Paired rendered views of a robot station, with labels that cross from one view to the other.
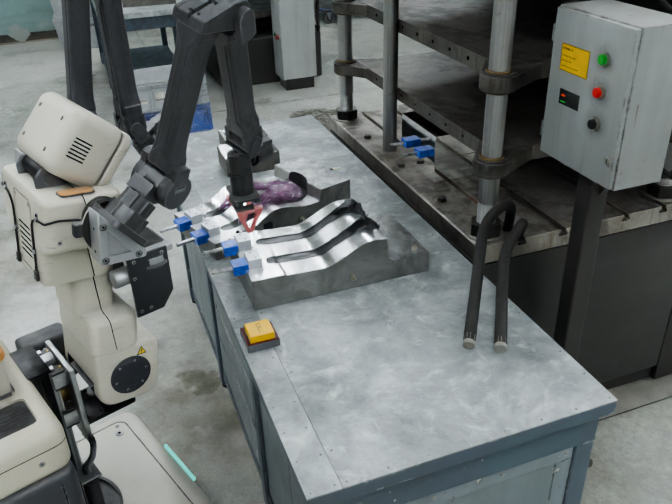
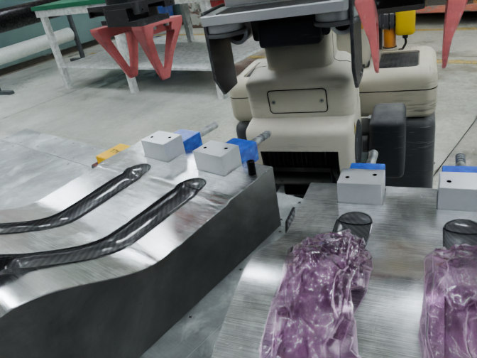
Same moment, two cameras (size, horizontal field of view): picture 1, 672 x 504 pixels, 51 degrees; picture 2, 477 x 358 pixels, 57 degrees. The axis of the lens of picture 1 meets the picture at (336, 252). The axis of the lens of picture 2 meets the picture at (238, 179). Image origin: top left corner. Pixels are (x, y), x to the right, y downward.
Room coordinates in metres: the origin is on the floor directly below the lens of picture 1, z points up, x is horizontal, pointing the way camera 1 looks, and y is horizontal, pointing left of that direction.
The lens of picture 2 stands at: (2.17, 0.05, 1.14)
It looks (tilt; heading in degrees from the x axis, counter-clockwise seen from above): 28 degrees down; 154
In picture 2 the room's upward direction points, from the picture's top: 11 degrees counter-clockwise
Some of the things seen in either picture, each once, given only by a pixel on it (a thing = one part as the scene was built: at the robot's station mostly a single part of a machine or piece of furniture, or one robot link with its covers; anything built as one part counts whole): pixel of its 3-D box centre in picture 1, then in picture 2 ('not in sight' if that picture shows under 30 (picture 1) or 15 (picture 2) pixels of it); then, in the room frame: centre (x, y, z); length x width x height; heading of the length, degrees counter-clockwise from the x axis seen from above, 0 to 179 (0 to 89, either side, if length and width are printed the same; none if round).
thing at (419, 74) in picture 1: (493, 108); not in sight; (2.55, -0.61, 0.96); 1.29 x 0.83 x 0.18; 20
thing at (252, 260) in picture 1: (235, 267); (187, 140); (1.57, 0.26, 0.89); 0.13 x 0.05 x 0.05; 110
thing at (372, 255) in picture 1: (327, 246); (51, 263); (1.71, 0.02, 0.87); 0.50 x 0.26 x 0.14; 110
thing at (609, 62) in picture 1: (577, 271); not in sight; (1.75, -0.71, 0.74); 0.31 x 0.22 x 1.47; 20
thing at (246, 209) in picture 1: (247, 213); (130, 42); (1.57, 0.22, 1.05); 0.07 x 0.07 x 0.09; 20
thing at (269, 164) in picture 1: (248, 156); not in sight; (2.46, 0.31, 0.84); 0.20 x 0.15 x 0.07; 110
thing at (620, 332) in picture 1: (477, 245); not in sight; (2.56, -0.60, 0.36); 1.30 x 0.85 x 0.72; 20
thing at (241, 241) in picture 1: (226, 248); (241, 150); (1.67, 0.30, 0.89); 0.13 x 0.05 x 0.05; 109
